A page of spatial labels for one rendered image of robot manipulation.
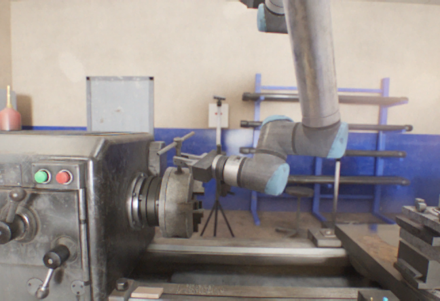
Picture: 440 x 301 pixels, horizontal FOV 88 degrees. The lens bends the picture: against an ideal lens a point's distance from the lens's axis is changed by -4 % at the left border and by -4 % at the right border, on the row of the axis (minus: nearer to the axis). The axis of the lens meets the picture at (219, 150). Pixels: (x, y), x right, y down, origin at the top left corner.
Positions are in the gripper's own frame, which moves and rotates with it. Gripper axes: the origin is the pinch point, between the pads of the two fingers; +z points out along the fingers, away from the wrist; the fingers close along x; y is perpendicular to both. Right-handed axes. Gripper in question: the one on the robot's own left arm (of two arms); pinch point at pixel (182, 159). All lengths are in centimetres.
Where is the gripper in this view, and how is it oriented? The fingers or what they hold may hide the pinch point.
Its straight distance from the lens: 79.7
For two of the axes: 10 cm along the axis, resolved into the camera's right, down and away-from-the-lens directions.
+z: -8.9, -1.6, 4.3
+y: -0.3, -9.2, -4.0
